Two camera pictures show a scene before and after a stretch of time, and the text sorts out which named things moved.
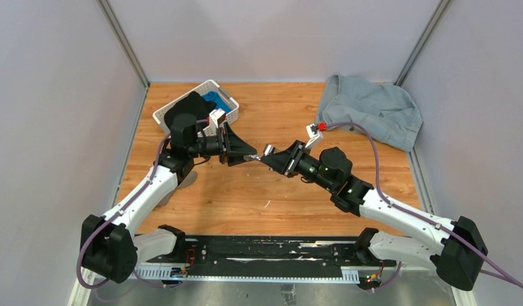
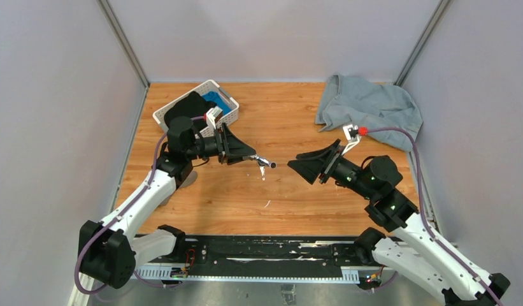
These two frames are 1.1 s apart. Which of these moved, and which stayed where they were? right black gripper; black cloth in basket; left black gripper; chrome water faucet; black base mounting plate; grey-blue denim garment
Moved: chrome water faucet; right black gripper
Stayed: black cloth in basket; left black gripper; black base mounting plate; grey-blue denim garment
